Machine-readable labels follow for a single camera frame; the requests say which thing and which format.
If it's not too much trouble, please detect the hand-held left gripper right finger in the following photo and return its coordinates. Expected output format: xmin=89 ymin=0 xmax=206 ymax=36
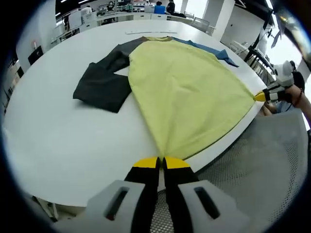
xmin=162 ymin=156 xmax=264 ymax=233

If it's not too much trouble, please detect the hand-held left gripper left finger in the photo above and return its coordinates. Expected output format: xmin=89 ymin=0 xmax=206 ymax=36
xmin=53 ymin=157 xmax=161 ymax=233

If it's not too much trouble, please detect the yellow blue black garment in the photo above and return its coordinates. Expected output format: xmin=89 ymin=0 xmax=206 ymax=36
xmin=72 ymin=35 xmax=256 ymax=161

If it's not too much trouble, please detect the person's right hand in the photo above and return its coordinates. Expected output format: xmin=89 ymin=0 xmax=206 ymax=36
xmin=279 ymin=83 xmax=303 ymax=109

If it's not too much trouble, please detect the black tripod stand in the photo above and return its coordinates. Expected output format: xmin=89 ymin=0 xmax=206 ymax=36
xmin=244 ymin=7 xmax=276 ymax=73

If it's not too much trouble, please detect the grey mesh office chair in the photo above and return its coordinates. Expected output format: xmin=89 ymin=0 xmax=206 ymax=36
xmin=150 ymin=110 xmax=311 ymax=233

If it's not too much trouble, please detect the white-framed office chair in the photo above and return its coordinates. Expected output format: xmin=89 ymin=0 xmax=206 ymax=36
xmin=191 ymin=16 xmax=210 ymax=33

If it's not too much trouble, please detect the white table cover plate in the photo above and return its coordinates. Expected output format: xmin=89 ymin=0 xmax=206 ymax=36
xmin=125 ymin=30 xmax=178 ymax=35

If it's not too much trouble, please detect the black cabinet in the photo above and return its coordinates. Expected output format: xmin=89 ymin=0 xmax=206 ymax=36
xmin=27 ymin=45 xmax=44 ymax=66

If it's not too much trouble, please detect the white storage box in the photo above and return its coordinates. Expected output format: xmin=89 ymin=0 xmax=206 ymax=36
xmin=82 ymin=12 xmax=97 ymax=24

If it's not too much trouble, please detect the tall white appliance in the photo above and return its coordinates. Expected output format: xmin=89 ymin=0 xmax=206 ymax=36
xmin=68 ymin=11 xmax=82 ymax=29

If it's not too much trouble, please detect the thin wrist bracelet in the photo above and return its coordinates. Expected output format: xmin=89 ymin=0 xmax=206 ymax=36
xmin=294 ymin=88 xmax=304 ymax=107

